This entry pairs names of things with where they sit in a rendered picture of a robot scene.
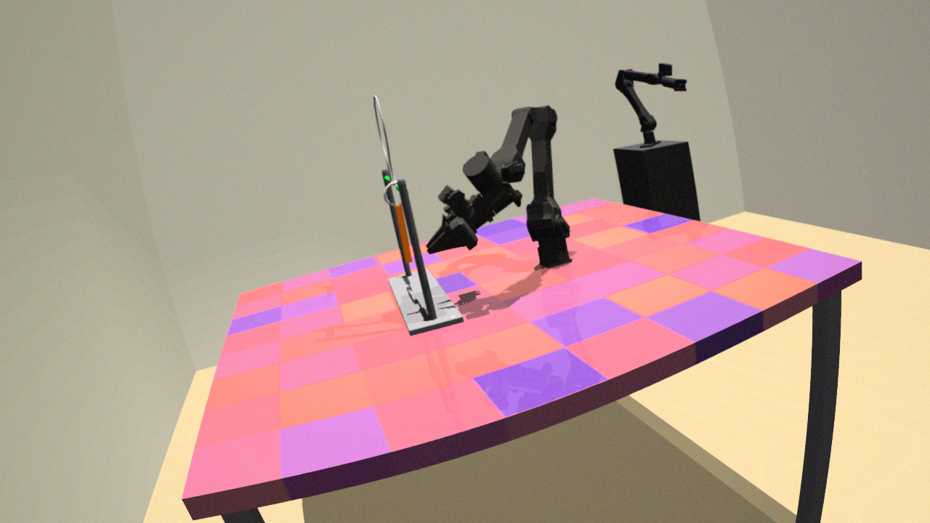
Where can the orange handle with grey loop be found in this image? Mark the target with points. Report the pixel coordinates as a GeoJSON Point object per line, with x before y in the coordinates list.
{"type": "Point", "coordinates": [401, 225]}

